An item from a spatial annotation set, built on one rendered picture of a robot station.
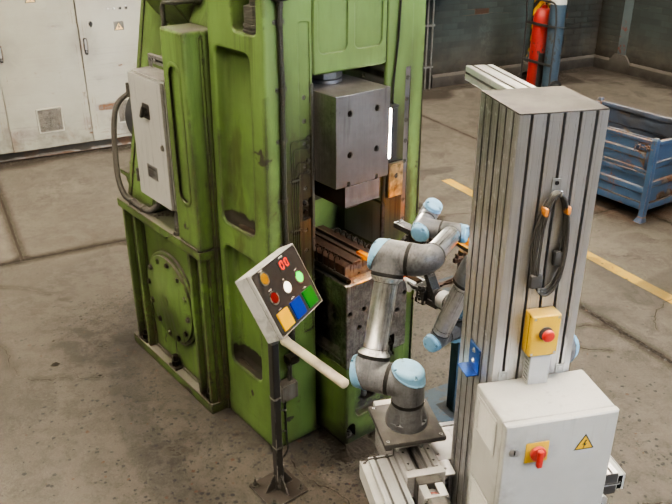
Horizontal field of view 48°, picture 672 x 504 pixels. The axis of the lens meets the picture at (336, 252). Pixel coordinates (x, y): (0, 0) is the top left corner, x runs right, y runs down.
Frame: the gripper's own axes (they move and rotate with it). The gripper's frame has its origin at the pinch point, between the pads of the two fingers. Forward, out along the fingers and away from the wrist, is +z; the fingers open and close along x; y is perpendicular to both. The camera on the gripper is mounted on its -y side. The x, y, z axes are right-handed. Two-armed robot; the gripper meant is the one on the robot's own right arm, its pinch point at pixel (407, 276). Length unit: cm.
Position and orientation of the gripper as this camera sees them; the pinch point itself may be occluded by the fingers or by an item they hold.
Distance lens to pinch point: 333.0
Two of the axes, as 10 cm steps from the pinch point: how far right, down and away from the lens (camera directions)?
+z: -6.3, -3.3, 7.1
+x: 7.8, -2.7, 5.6
